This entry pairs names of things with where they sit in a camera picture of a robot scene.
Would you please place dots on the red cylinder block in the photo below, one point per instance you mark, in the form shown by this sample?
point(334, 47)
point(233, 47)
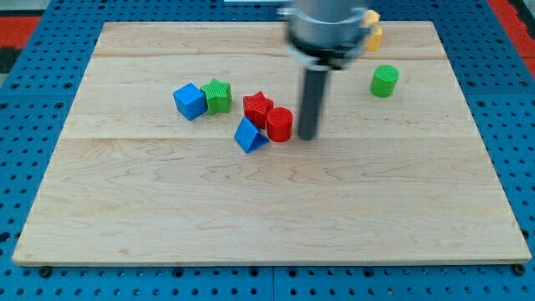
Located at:
point(279, 124)

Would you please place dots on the blue cube block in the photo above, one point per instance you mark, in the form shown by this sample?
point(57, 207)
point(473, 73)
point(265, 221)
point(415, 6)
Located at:
point(190, 101)

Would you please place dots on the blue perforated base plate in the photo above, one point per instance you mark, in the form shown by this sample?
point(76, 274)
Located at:
point(35, 99)

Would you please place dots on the wooden board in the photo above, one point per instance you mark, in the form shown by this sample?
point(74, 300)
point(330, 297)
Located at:
point(401, 180)

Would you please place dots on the yellow block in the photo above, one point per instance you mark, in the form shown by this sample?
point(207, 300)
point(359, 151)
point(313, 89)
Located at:
point(371, 22)

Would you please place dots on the red star block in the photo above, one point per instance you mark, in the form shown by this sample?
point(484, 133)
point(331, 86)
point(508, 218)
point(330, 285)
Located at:
point(256, 108)

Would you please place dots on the green star block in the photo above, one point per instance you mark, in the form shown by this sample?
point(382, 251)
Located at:
point(218, 96)

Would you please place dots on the blue triangle block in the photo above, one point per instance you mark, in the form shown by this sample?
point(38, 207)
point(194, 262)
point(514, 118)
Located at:
point(249, 137)

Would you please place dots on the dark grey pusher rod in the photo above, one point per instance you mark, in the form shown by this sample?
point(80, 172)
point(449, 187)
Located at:
point(311, 102)

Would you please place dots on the green cylinder block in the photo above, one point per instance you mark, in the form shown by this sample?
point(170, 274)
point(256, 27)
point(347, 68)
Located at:
point(384, 80)

